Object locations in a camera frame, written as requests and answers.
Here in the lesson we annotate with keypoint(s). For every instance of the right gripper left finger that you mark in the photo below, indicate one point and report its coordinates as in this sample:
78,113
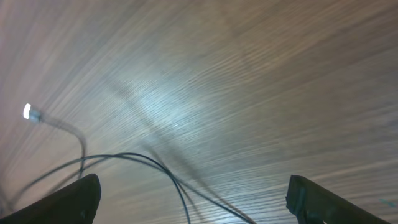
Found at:
76,203

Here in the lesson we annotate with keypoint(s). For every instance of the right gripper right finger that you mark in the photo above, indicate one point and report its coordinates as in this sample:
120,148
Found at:
311,203

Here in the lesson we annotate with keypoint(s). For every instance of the black cable white plug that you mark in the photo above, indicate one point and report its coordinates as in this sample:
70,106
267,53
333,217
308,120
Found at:
35,115

